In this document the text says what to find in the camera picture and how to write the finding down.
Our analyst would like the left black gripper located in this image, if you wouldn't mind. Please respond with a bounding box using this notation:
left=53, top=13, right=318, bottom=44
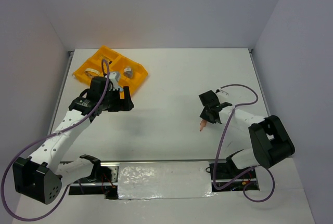
left=100, top=86, right=134, bottom=112

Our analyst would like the jar of paper clips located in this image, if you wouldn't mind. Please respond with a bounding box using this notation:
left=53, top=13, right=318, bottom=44
left=123, top=66, right=134, bottom=79

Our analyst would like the clear tape roll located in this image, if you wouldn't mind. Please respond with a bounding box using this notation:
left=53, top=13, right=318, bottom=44
left=84, top=68, right=100, bottom=78

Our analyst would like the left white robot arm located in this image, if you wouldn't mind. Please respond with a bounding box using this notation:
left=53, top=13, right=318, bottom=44
left=12, top=72, right=134, bottom=204

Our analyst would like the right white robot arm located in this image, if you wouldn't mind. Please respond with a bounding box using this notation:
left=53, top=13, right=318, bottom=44
left=199, top=90, right=295, bottom=178

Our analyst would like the yellow compartment tray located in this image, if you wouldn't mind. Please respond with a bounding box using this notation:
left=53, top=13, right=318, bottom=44
left=72, top=46, right=148, bottom=95

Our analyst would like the silver foil covered plate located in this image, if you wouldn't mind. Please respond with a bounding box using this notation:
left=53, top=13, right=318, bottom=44
left=118, top=161, right=214, bottom=200

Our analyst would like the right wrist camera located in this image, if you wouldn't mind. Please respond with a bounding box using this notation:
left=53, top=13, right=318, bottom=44
left=215, top=88, right=229, bottom=97

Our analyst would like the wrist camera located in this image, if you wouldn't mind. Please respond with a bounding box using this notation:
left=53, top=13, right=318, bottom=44
left=108, top=72, right=123, bottom=92
left=215, top=88, right=229, bottom=97

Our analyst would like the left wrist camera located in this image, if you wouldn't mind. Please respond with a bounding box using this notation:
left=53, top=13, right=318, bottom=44
left=108, top=72, right=123, bottom=92

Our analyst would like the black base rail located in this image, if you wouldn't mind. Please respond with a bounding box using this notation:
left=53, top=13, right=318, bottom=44
left=69, top=161, right=259, bottom=200

